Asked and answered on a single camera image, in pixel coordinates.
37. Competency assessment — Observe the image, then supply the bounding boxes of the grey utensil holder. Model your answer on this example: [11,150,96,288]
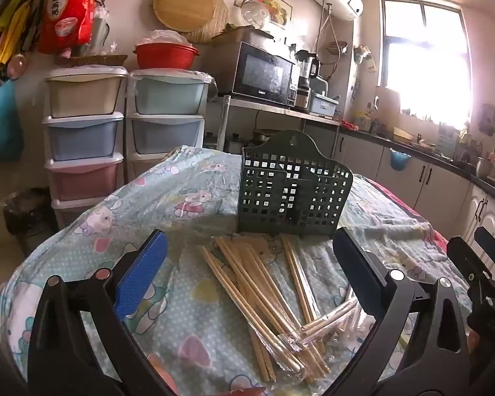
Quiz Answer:
[437,126,458,155]

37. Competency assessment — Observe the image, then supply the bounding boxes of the drawer tower with beige drawer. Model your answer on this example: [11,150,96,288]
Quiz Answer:
[43,66,128,232]

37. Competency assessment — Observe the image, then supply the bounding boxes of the set of wooden chopsticks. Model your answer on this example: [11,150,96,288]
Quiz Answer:
[198,233,361,384]

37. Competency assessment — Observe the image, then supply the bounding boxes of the window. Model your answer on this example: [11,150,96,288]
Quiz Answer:
[377,0,477,124]

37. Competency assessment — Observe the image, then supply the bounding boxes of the pink plastic drawer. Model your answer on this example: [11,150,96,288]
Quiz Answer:
[47,161,122,202]

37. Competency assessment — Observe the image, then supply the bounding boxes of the fruit wall picture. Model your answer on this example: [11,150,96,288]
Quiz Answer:
[237,0,293,25]

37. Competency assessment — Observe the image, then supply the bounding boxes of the printed cartoon blanket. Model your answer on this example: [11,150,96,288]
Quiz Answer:
[0,145,473,396]

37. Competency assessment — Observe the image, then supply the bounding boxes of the black blender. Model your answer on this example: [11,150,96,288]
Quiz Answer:
[295,49,320,110]

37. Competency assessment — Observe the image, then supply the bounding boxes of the periwinkle plastic drawer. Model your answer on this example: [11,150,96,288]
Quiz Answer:
[45,117,122,161]

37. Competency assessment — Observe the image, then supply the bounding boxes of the clear plastic bag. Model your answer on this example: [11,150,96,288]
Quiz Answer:
[148,30,190,46]

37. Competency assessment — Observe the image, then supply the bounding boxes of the yellow hanging cloths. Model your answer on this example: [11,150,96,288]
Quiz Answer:
[0,0,40,75]

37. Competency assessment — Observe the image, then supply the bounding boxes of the grey-blue plastic drawer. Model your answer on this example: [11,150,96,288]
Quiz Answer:
[131,119,205,154]

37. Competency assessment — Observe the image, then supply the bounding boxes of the round woven mat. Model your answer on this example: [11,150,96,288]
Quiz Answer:
[187,0,229,43]

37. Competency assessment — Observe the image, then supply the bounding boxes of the red shopping bag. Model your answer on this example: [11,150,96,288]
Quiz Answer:
[37,0,97,54]

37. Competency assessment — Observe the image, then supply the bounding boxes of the small wall fan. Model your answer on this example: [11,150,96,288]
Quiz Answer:
[476,103,495,137]

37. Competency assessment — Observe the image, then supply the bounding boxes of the green plastic utensil basket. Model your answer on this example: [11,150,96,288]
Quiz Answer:
[236,129,354,238]

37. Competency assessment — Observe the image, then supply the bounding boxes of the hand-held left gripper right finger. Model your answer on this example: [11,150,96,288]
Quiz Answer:
[326,228,472,396]

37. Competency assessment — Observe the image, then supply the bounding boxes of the blue hanging pouch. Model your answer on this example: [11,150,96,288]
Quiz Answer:
[390,148,411,171]

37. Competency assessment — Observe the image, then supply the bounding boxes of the metal shelf rack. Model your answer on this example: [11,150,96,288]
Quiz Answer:
[218,95,341,153]

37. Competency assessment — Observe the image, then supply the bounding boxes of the red plastic basin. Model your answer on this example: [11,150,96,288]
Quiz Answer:
[133,42,199,71]

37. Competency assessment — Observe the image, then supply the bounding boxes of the blue-grey plastic dish box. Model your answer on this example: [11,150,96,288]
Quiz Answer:
[309,91,340,117]

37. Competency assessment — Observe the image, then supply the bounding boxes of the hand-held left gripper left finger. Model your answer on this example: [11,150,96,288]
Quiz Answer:
[27,230,178,396]

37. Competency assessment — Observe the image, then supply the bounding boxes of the white kitchen cabinets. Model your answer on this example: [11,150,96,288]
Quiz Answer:
[334,132,495,256]

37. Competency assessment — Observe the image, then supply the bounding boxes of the grey-green plastic cup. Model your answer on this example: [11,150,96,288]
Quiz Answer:
[91,8,110,48]

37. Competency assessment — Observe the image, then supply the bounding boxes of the black microwave oven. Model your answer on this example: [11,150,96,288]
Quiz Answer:
[232,41,295,108]

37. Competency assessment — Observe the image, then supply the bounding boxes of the wicker basket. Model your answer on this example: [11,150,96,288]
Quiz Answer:
[58,53,126,67]

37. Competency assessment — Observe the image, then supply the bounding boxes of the teal hanging bag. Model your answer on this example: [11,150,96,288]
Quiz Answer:
[0,80,25,163]

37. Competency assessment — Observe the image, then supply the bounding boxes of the clear round plastic cover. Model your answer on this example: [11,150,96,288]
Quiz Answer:
[241,0,273,29]

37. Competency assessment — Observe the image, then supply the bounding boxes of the aqua plastic drawer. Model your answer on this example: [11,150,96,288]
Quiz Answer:
[133,78,209,115]

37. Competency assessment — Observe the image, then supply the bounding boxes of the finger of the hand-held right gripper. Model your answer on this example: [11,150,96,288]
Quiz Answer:
[474,227,495,286]
[446,235,495,380]

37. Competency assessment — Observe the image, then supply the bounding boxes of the grey metal container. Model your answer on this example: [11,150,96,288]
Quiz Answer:
[212,25,275,50]

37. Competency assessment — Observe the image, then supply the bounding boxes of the pink blanket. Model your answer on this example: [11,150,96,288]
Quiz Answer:
[355,175,452,252]

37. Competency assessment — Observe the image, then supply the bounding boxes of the beige plastic drawer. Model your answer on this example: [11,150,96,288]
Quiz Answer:
[45,75,122,118]

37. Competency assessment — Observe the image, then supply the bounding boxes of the round bamboo board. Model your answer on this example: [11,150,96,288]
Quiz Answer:
[153,0,215,33]

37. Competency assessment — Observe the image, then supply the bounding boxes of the drawer tower with aqua drawer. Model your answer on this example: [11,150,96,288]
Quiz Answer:
[128,69,213,182]

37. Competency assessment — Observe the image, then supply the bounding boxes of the black trash bin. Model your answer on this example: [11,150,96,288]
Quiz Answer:
[0,187,58,256]

